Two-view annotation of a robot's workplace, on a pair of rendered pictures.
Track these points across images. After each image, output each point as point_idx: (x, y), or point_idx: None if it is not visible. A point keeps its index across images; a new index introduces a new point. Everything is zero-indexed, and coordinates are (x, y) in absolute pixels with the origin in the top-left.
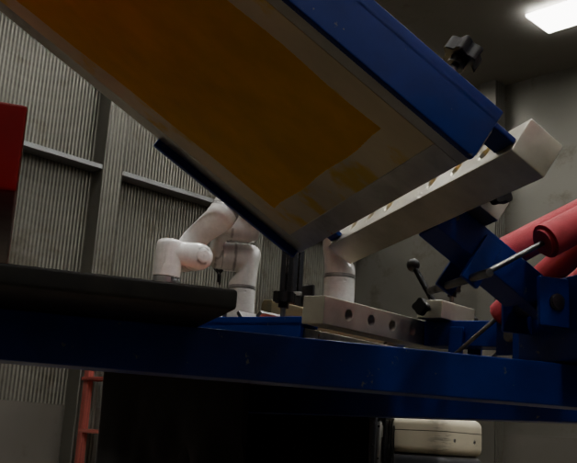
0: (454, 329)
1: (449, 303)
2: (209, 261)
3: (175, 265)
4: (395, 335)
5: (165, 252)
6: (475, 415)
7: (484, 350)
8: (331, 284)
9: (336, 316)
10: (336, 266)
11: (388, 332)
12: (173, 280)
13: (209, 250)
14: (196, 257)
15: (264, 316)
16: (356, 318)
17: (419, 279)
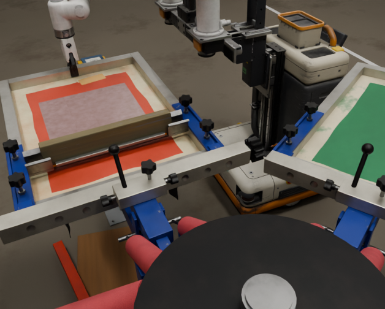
0: (132, 216)
1: (129, 197)
2: (86, 14)
3: (62, 22)
4: (92, 213)
5: (52, 14)
6: None
7: (211, 171)
8: (197, 1)
9: (17, 235)
10: None
11: (83, 215)
12: (63, 34)
13: (83, 6)
14: (75, 14)
15: (30, 165)
16: (40, 225)
17: (116, 165)
